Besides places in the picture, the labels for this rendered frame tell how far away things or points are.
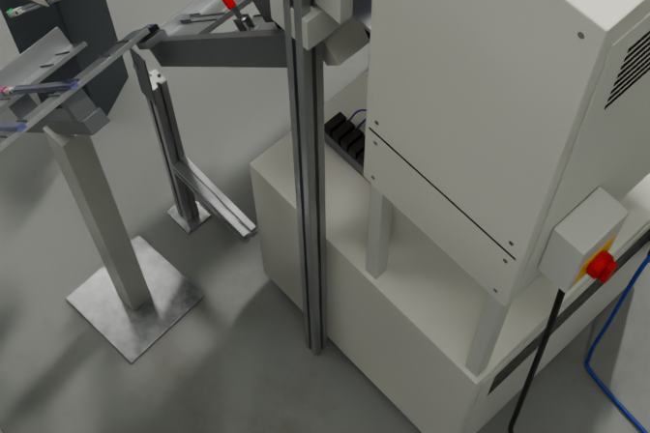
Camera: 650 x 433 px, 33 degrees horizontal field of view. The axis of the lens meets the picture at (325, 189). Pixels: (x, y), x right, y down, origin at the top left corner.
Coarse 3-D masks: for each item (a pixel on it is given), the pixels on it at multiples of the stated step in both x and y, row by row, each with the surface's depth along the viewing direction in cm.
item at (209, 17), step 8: (216, 0) 232; (240, 0) 218; (248, 0) 216; (208, 8) 229; (216, 8) 225; (224, 8) 219; (240, 8) 216; (192, 16) 229; (200, 16) 225; (208, 16) 221; (216, 16) 217; (224, 16) 214; (184, 24) 228; (192, 24) 223; (200, 24) 218; (208, 24) 214; (216, 24) 214; (176, 32) 225; (184, 32) 221; (192, 32) 216; (200, 32) 212
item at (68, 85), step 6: (36, 84) 200; (42, 84) 196; (48, 84) 191; (54, 84) 187; (60, 84) 183; (66, 84) 179; (72, 84) 178; (78, 84) 178; (12, 90) 213; (18, 90) 208; (24, 90) 205; (30, 90) 201; (36, 90) 198; (42, 90) 194; (48, 90) 190; (54, 90) 187; (60, 90) 184; (66, 90) 181
